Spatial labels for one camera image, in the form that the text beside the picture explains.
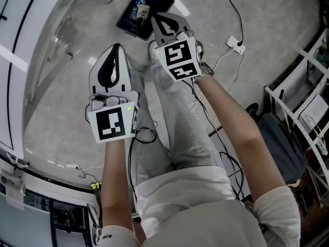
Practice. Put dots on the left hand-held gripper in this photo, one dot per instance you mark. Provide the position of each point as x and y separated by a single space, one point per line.
110 125

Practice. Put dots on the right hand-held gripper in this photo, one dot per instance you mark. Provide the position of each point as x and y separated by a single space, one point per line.
180 58

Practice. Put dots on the black bin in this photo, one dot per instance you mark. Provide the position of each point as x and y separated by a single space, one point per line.
156 1

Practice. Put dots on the clear snack packet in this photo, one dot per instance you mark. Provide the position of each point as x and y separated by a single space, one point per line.
143 10

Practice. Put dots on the clear plastic bottle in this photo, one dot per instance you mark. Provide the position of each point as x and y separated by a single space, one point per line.
140 1

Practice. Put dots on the person's right forearm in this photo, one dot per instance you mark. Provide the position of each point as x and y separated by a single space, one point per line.
244 138

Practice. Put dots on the person's left forearm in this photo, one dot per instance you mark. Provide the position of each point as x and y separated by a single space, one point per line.
115 184

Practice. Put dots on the white table with black lines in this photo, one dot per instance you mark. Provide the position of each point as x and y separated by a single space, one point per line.
5 99

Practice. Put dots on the person's right white shoe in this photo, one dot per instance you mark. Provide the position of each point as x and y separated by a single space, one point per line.
153 51

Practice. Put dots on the silver wristwatch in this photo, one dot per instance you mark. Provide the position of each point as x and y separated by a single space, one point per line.
205 72

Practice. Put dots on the person's grey trousers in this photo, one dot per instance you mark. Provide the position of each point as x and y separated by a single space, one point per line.
185 127

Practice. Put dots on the black round weight plate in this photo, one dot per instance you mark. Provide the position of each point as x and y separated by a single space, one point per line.
253 109

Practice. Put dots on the white long counter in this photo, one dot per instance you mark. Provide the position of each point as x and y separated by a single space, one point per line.
64 186

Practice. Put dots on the white office chair base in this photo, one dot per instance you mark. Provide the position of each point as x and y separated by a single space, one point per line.
16 162

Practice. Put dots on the dark grey bag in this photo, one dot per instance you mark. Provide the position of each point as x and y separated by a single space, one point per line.
280 143

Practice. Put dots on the white shelving unit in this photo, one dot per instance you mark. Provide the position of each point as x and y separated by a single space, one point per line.
300 128

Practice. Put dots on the person's white shirt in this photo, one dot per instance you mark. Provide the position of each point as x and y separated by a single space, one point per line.
192 215

